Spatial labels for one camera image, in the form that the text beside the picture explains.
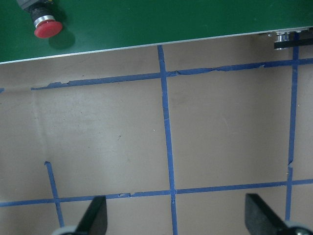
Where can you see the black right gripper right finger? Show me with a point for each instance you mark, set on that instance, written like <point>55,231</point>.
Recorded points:
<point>260,219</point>

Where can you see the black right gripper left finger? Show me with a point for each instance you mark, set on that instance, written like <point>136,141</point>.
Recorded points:
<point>95,219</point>

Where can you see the red push button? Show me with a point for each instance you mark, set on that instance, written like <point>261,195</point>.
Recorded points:
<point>42,17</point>

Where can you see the brown paper table cover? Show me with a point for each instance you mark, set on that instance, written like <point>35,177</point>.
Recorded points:
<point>175,136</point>

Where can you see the conveyor drive belt pulley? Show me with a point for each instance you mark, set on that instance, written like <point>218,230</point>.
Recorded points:
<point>289,39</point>

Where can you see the green conveyor belt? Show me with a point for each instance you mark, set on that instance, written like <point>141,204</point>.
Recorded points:
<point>101,25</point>

